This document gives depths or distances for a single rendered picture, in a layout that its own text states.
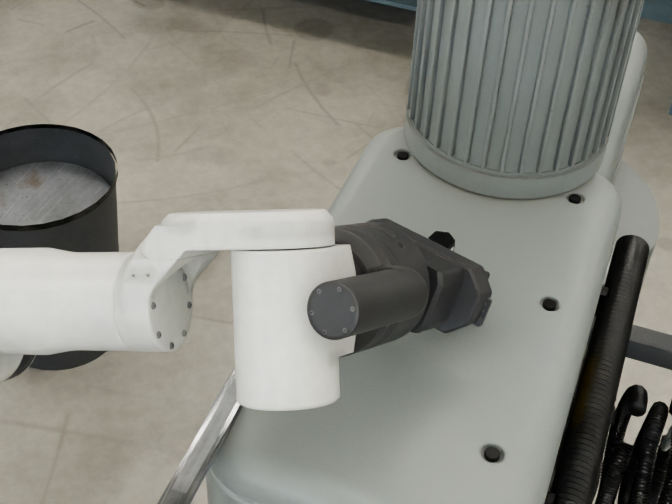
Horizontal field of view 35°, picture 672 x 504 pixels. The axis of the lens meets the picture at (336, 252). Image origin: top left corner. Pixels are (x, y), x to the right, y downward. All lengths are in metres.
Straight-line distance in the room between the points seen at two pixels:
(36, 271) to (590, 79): 0.50
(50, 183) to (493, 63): 2.48
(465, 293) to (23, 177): 2.63
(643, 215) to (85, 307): 1.03
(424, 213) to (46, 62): 3.95
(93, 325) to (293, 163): 3.49
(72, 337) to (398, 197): 0.40
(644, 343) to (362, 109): 3.30
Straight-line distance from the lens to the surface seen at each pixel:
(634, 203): 1.59
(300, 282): 0.63
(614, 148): 1.37
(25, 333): 0.72
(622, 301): 1.05
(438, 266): 0.78
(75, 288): 0.69
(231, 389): 0.81
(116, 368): 3.41
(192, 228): 0.65
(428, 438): 0.79
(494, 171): 0.99
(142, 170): 4.15
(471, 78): 0.95
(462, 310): 0.80
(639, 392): 1.35
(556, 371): 0.86
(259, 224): 0.63
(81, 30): 5.05
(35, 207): 3.22
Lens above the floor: 2.51
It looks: 42 degrees down
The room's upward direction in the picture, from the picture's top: 3 degrees clockwise
